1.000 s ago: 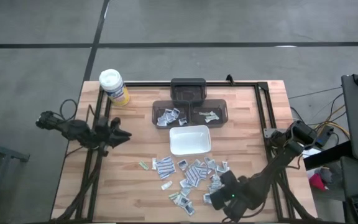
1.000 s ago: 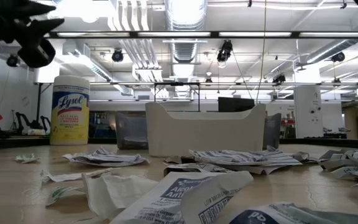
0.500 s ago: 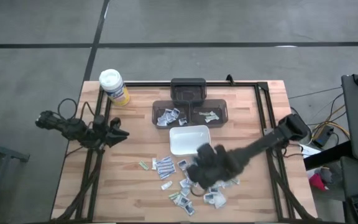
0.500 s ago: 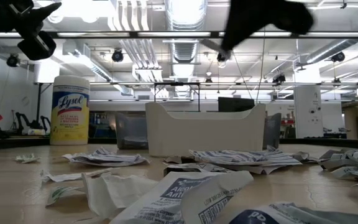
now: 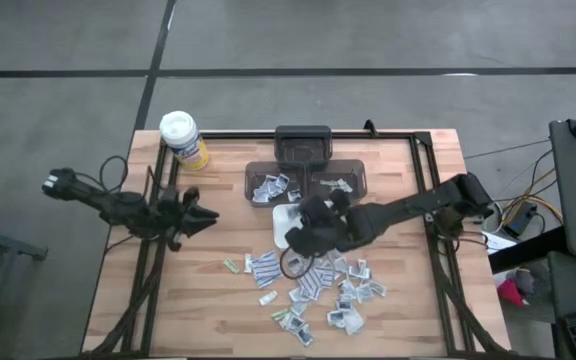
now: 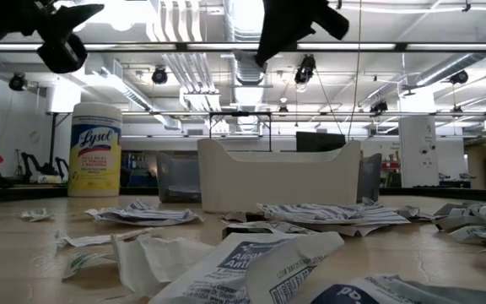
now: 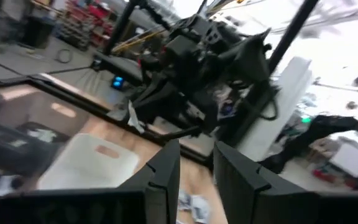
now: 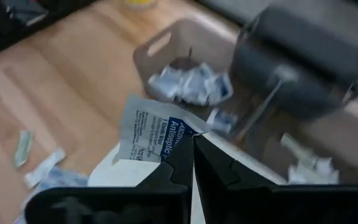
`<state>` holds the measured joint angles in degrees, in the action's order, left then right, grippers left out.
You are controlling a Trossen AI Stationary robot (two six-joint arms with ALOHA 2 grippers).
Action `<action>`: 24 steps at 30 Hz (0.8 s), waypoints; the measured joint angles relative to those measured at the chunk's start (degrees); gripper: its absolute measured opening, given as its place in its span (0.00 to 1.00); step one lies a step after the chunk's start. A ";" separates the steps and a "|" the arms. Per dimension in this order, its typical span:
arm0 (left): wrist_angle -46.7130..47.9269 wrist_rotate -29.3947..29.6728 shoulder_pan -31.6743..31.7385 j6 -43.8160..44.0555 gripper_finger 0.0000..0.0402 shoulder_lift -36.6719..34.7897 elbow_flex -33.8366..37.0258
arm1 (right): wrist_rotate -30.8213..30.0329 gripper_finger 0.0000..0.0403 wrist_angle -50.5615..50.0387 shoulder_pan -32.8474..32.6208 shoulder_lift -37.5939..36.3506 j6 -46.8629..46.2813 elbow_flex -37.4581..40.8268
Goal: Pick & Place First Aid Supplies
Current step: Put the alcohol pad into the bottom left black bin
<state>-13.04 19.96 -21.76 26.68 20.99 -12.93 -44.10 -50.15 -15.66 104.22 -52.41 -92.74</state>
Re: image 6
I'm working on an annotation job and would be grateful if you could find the black rig beam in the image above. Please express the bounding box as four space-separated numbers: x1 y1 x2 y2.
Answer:
0 41 486 54

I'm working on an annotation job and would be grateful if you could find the black monitor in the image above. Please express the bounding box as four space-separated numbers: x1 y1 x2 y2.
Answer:
295 131 348 153

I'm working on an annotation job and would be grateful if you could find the white square column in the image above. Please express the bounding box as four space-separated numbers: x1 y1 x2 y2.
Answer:
397 116 440 189

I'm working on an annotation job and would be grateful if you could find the white plastic bin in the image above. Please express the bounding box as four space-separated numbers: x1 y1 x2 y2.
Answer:
196 138 362 214

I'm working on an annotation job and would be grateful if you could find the blue striped white packet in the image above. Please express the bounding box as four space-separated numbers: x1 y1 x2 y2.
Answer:
93 198 205 227
256 201 412 237

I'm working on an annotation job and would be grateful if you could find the thin hanging cable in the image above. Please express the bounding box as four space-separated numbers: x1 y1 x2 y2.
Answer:
346 0 365 140

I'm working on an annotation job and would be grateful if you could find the yellow Lysol wipes canister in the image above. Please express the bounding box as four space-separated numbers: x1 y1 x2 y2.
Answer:
67 101 123 198

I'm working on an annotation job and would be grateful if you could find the green print white packet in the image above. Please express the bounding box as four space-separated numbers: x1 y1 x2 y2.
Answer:
61 252 116 282
19 208 56 223

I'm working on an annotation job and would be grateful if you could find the black ceiling lamp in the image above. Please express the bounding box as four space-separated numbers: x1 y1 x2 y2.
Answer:
150 65 169 85
449 69 470 86
8 71 28 92
369 99 390 115

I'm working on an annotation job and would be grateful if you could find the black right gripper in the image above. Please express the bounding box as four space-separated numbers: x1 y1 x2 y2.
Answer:
254 0 350 68

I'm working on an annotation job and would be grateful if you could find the black background metal frame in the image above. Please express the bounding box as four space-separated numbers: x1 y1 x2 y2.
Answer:
208 111 273 152

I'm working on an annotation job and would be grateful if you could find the grey translucent plastic bin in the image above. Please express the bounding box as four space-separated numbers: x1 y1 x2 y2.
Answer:
355 152 382 203
154 151 202 203

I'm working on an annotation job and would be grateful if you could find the black hanging rig camera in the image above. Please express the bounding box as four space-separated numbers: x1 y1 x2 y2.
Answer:
293 53 318 85

